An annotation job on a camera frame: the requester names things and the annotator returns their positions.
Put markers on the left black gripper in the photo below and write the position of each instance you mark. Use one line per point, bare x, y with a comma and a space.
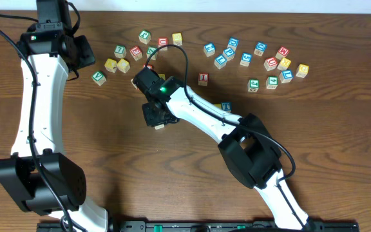
84, 51

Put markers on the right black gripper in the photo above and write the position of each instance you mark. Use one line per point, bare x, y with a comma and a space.
151, 121

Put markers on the blue T block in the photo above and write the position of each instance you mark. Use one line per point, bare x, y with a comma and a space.
226, 106

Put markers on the green R block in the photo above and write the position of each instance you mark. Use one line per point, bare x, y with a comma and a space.
159, 126

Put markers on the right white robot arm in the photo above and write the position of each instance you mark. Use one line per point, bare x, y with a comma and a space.
252, 156

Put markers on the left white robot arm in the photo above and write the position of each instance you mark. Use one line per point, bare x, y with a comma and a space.
38, 175

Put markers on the green V block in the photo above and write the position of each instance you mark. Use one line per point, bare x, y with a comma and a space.
99, 78

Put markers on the red-sided wooden block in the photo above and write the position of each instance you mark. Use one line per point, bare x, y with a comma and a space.
135, 86

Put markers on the yellow S block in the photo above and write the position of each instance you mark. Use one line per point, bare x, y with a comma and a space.
162, 76

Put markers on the green 7 block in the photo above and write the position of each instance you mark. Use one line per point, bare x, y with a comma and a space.
120, 51

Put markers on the yellow block beside left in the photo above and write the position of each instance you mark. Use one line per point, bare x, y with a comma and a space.
123, 65

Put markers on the red A block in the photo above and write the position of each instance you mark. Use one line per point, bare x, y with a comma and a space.
149, 66

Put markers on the red E block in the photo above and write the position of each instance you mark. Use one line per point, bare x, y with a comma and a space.
136, 52

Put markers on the red I block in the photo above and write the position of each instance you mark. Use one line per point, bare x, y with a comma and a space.
203, 79

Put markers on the green Z block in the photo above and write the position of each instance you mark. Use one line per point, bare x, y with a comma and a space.
151, 53

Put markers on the green J block top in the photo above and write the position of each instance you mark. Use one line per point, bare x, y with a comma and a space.
144, 36

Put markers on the green j block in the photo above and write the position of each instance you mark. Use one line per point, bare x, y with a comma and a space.
144, 36
253, 85

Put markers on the red U block top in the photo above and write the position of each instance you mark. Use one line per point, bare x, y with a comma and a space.
161, 42

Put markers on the red u block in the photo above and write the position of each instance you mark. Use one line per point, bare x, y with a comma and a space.
161, 42
270, 63

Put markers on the yellow block top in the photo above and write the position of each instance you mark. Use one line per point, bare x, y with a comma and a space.
177, 39

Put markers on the blue l block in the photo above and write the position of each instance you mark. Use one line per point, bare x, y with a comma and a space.
220, 61
286, 76

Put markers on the blue 2 block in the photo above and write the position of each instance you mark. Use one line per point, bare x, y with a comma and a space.
209, 49

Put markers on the blue P block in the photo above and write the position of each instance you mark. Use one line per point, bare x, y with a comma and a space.
229, 53

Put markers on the green J block right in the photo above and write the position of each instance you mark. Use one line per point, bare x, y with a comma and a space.
253, 85

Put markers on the blue D block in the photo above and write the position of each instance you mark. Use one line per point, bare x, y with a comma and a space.
233, 43

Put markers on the green 4 block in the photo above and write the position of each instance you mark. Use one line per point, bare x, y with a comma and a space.
272, 82

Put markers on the red U block right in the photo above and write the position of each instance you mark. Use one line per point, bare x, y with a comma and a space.
270, 63

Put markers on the blue L block right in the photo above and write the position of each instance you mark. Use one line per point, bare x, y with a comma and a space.
286, 76

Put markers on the yellow K block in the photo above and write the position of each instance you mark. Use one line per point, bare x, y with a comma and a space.
284, 64

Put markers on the red M block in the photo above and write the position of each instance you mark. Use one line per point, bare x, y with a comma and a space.
282, 52

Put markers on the yellow G block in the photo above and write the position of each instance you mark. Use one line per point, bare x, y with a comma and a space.
302, 70

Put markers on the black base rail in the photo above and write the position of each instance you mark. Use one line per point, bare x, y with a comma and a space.
266, 226

